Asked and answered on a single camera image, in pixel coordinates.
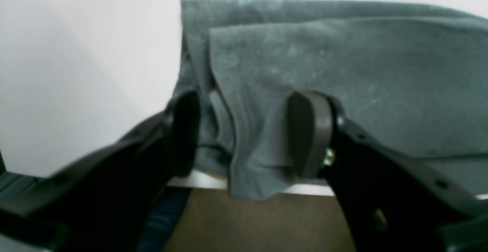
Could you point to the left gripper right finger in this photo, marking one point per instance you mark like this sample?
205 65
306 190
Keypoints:
392 202

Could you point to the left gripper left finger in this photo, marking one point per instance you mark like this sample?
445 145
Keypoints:
101 202

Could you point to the dark grey t-shirt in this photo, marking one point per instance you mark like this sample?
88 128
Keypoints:
414 76

